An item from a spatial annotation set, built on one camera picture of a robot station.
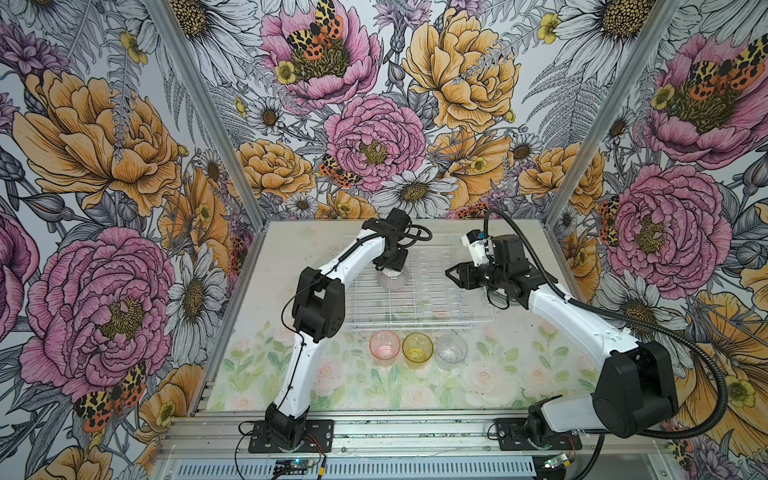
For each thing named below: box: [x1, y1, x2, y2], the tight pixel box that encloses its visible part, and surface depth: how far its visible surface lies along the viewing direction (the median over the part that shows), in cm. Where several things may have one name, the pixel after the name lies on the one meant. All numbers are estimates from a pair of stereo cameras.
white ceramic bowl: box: [379, 269, 407, 290], surface depth 99 cm
